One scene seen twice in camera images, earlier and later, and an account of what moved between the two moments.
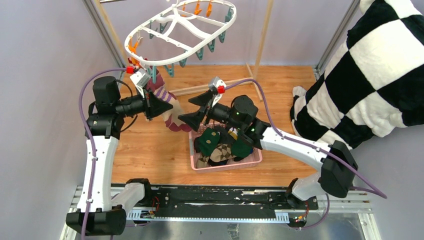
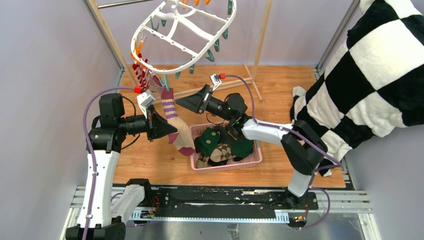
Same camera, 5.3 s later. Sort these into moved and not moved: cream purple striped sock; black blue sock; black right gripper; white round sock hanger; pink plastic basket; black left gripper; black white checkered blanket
Moved: white round sock hanger; black left gripper; cream purple striped sock; black right gripper
Not moved: black white checkered blanket; pink plastic basket; black blue sock
